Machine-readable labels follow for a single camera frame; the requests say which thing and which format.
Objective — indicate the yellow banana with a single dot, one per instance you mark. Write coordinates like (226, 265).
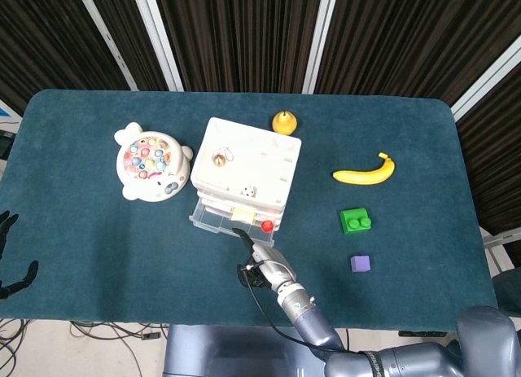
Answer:
(366, 176)

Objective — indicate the small gold bell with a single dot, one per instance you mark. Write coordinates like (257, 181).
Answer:
(219, 160)

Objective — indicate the white fishing game toy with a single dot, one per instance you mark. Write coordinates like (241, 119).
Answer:
(150, 165)

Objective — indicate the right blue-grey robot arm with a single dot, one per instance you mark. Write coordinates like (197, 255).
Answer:
(309, 324)

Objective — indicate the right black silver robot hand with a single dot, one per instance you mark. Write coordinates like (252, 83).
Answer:
(274, 267)

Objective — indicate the white blue sign board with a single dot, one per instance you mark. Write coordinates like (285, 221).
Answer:
(6, 114)

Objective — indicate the white plastic drawer organizer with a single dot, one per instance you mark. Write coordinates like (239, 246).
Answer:
(252, 161)

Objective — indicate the yellow pear toy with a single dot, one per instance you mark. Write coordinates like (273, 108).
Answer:
(284, 123)

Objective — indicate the clear plastic drawer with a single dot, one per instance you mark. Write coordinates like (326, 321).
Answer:
(211, 220)

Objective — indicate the white metal rack frame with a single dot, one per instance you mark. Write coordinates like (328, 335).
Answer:
(498, 240)

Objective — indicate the white partition post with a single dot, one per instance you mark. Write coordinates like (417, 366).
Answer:
(108, 39)
(158, 39)
(488, 81)
(320, 39)

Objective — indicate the small red item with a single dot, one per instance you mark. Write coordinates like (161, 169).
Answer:
(267, 226)

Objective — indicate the white die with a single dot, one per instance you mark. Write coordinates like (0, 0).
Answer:
(249, 191)

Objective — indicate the black power adapter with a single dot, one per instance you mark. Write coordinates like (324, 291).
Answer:
(150, 336)

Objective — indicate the person in dark clothes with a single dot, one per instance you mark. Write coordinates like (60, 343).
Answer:
(509, 287)

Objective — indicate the green building block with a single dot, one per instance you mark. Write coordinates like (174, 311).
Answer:
(356, 222)

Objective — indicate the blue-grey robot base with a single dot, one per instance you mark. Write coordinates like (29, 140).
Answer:
(228, 352)

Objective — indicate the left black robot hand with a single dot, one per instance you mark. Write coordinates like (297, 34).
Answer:
(6, 226)

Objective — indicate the purple cube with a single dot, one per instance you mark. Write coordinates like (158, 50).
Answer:
(360, 264)

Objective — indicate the teal table cloth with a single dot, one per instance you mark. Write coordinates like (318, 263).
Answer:
(122, 251)

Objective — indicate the small yellow item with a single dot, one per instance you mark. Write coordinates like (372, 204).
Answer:
(243, 215)

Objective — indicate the black bar under table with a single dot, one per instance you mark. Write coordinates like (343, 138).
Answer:
(423, 334)

